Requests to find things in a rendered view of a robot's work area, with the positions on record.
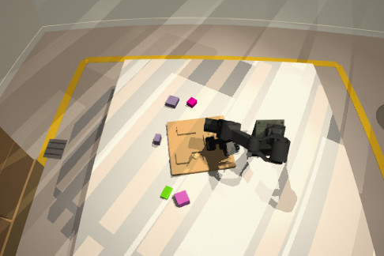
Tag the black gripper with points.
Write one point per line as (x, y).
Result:
(211, 143)

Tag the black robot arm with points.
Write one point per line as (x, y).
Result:
(232, 137)

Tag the pink cube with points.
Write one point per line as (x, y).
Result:
(182, 199)

